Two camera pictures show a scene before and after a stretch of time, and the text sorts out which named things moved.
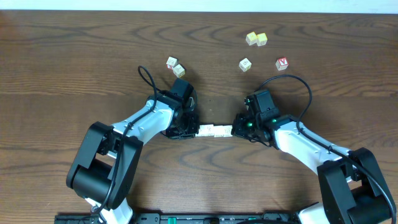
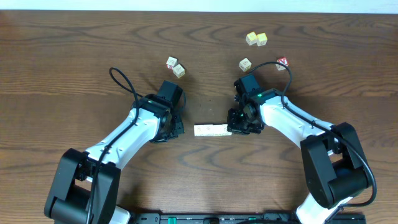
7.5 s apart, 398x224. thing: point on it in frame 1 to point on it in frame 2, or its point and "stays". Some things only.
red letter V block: x=282 y=63 stays
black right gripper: x=237 y=129 to x=234 y=127
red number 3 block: x=171 y=63 stays
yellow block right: x=262 y=39 stays
